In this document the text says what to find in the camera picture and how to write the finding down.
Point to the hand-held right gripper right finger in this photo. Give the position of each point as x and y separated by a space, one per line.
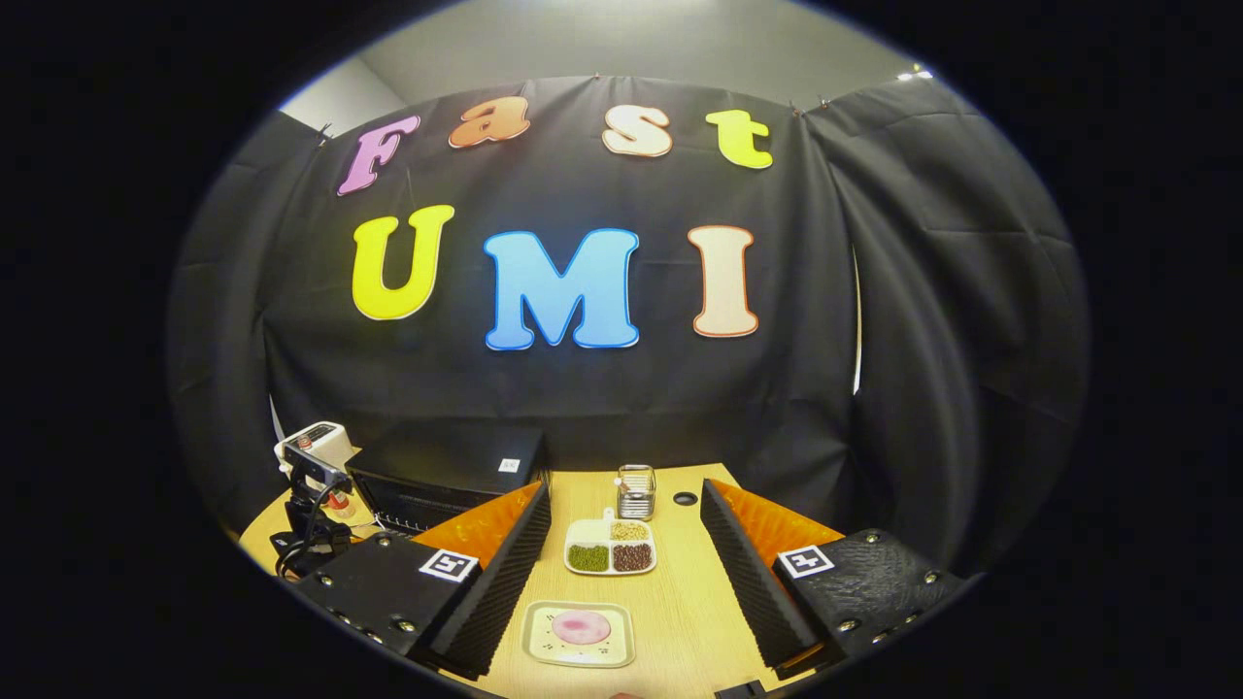
748 592

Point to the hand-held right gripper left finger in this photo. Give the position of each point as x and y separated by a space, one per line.
505 592

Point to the cream square plate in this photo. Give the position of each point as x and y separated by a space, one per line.
544 646

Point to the pink ham slice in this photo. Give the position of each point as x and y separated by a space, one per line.
581 628

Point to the black electric oven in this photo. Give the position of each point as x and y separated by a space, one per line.
447 461

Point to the small clear bottle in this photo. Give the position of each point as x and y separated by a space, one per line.
337 501

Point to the white divided bean dish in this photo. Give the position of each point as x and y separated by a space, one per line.
610 557

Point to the black backdrop cloth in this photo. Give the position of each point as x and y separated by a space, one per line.
437 379

